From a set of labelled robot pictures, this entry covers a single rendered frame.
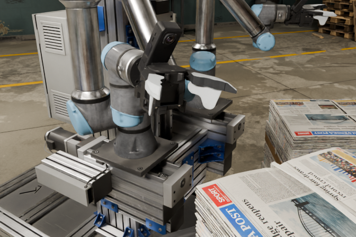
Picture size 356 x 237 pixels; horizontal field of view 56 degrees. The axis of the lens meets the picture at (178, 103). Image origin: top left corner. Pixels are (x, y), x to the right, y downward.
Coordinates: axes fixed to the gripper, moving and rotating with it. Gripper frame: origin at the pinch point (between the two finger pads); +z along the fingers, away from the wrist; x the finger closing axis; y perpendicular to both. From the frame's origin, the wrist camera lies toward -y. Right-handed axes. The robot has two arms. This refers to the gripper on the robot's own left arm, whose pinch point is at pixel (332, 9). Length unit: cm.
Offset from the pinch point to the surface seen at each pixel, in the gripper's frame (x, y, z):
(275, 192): 108, 6, -39
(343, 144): 48, 38, -1
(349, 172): 101, 7, -24
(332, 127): 41, 36, -4
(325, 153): 94, 8, -26
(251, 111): -147, 145, -9
